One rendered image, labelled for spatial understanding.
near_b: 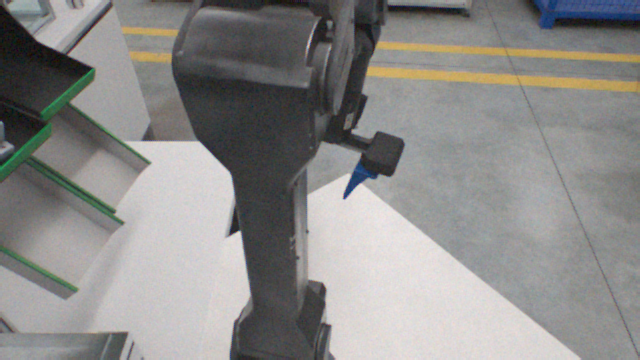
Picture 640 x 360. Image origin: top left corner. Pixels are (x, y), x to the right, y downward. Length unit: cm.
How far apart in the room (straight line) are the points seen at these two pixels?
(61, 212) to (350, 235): 52
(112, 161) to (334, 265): 46
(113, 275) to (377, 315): 49
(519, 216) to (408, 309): 157
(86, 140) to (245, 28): 69
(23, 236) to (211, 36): 58
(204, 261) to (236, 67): 69
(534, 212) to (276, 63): 221
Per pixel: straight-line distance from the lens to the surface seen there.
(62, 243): 76
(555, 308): 203
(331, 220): 92
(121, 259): 93
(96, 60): 209
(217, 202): 97
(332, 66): 21
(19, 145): 67
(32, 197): 78
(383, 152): 50
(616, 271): 229
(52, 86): 77
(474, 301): 85
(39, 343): 75
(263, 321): 37
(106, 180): 85
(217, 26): 22
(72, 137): 87
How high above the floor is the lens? 154
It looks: 42 degrees down
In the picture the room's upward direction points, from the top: straight up
